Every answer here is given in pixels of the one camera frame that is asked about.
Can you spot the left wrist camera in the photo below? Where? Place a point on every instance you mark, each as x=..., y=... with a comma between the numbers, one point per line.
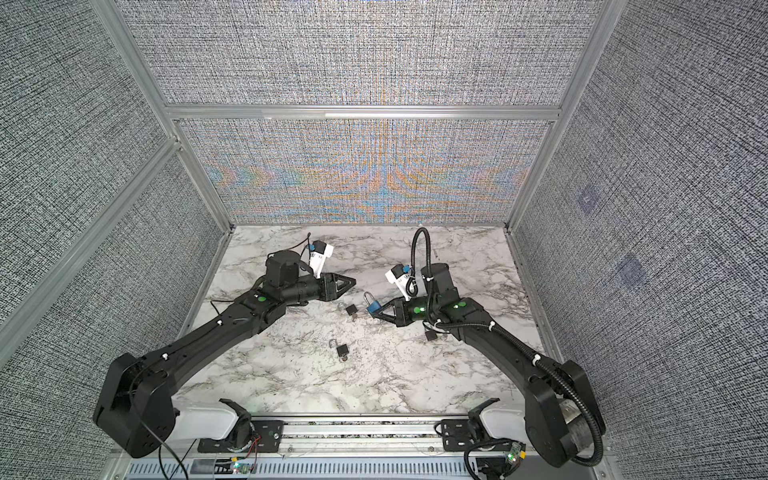
x=320, y=251

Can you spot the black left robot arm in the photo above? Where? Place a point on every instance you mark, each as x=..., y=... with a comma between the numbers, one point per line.
x=135, y=405

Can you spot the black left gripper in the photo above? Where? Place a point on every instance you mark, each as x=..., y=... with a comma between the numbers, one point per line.
x=329, y=285

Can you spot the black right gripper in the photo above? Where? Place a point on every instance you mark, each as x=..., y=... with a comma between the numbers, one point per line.
x=401, y=318

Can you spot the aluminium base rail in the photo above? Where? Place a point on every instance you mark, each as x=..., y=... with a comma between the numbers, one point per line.
x=223, y=429

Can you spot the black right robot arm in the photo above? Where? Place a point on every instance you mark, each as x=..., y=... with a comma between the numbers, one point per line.
x=561, y=416

